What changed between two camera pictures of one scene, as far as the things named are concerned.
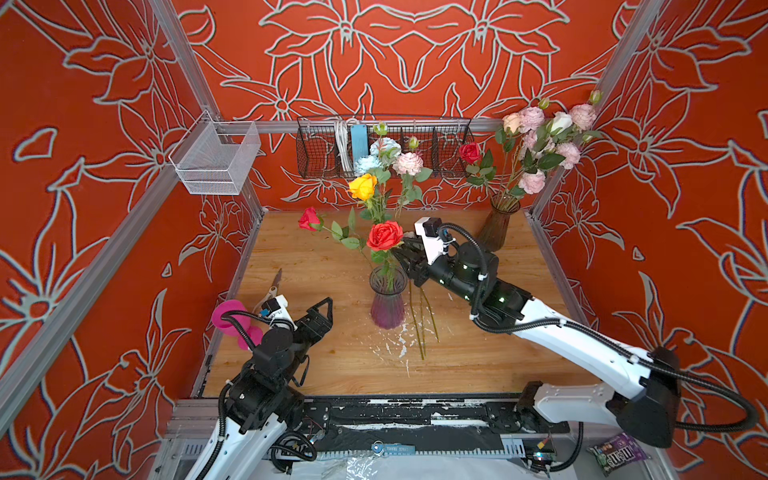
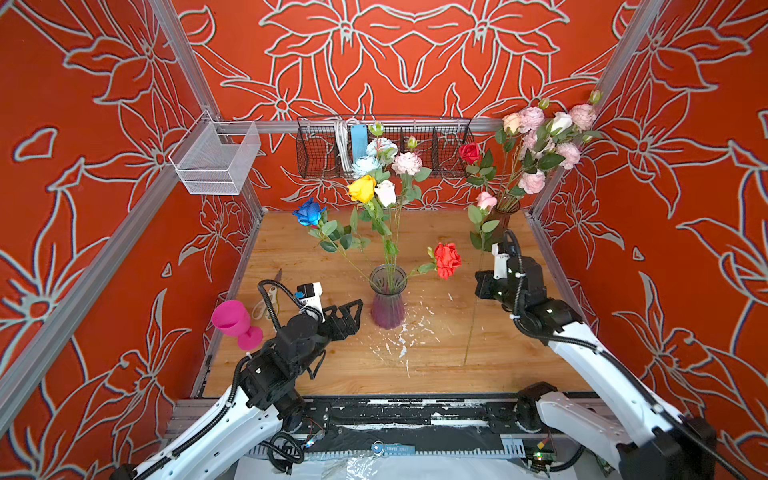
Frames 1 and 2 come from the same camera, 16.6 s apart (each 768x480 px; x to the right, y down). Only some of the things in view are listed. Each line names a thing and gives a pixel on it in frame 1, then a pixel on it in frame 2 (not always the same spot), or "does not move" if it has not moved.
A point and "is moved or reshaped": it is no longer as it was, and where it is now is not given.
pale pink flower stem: x=531 y=120 does not move
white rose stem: x=557 y=124 does not move
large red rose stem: x=383 y=237 is moved or reshaped
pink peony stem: x=530 y=182 does not move
